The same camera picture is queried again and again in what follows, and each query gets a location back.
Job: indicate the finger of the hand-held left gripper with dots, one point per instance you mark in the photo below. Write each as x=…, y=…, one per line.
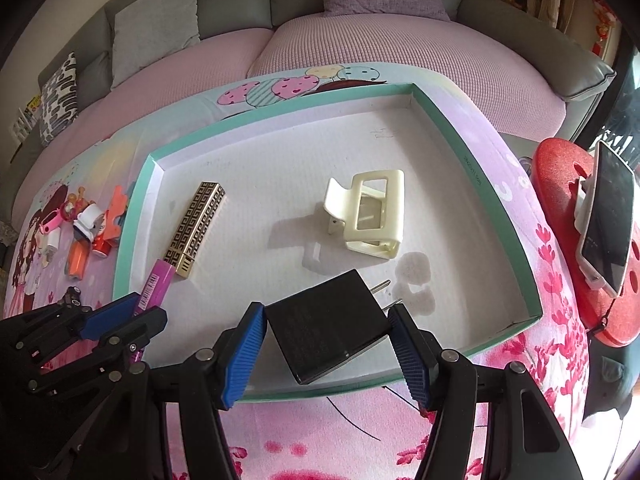
x=107, y=319
x=142, y=326

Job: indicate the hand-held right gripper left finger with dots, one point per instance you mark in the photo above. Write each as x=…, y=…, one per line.
x=244, y=355

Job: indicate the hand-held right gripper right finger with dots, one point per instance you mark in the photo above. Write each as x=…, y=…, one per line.
x=410, y=360

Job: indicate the pink tube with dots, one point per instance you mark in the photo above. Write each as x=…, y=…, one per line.
x=157, y=285

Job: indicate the black charger adapter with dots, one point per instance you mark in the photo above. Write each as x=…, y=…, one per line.
x=320, y=325

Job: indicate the teal cardboard box lid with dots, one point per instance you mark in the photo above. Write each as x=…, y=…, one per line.
x=280, y=160

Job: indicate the small red toy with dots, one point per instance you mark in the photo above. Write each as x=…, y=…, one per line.
x=101, y=247

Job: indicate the pink white toy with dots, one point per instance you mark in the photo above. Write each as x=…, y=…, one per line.
x=50, y=227

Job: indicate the gold black patterned lipstick case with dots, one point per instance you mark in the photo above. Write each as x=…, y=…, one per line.
x=195, y=230

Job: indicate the orange puzzle piece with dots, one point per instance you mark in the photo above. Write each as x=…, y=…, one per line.
x=117, y=205

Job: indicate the orange plastic toy figure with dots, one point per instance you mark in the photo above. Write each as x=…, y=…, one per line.
x=79, y=194

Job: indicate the cream hair claw clip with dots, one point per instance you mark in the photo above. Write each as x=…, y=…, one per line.
x=340, y=197

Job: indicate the dark cloth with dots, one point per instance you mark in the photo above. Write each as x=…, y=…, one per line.
x=610, y=377

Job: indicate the white magazine rack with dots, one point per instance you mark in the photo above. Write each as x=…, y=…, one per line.
x=27, y=120

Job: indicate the black white patterned cushion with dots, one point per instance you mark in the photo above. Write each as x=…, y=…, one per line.
x=59, y=100

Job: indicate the red plastic stool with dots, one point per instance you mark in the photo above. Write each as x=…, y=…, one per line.
x=555, y=175

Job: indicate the white phone stand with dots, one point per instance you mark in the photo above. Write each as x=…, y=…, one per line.
x=582, y=200

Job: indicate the smartphone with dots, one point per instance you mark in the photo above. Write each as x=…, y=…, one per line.
x=607, y=210

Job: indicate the grey cushion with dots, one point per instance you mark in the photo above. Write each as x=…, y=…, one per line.
x=155, y=25

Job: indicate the grey sofa with pink covers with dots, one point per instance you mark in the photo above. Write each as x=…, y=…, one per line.
x=425, y=50

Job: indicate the red hanging decoration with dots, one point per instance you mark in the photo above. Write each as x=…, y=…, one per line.
x=606, y=30

